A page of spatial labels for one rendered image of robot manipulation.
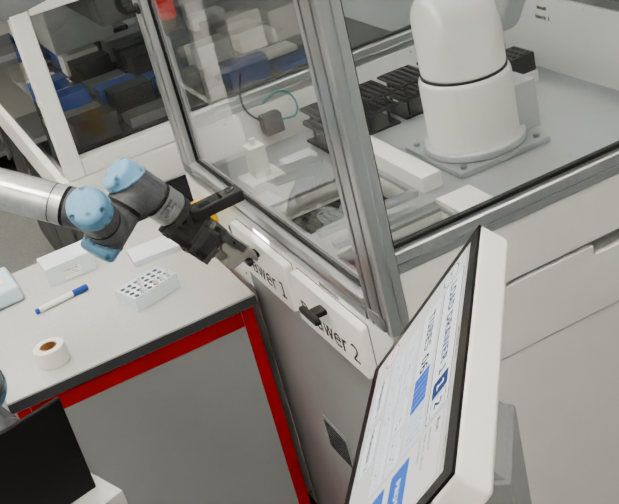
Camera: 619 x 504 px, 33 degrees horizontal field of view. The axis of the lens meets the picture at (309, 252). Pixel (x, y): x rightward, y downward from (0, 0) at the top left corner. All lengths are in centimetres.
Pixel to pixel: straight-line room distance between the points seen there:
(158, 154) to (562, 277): 139
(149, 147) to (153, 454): 89
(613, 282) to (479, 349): 78
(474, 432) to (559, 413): 93
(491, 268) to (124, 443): 124
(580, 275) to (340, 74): 64
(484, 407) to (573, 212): 77
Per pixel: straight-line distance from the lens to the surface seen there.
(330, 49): 155
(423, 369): 138
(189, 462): 253
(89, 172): 291
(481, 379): 122
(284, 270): 210
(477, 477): 110
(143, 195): 205
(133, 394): 239
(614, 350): 209
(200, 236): 212
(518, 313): 189
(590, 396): 210
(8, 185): 197
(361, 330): 184
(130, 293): 247
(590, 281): 197
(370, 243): 167
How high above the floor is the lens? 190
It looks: 27 degrees down
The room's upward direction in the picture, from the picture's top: 15 degrees counter-clockwise
